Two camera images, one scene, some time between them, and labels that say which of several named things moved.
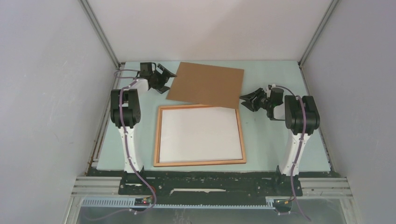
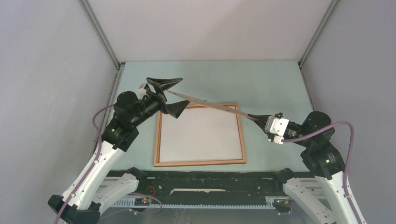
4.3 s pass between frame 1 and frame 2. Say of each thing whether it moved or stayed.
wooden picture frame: stayed
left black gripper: moved
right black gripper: moved
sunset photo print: stayed
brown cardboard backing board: moved
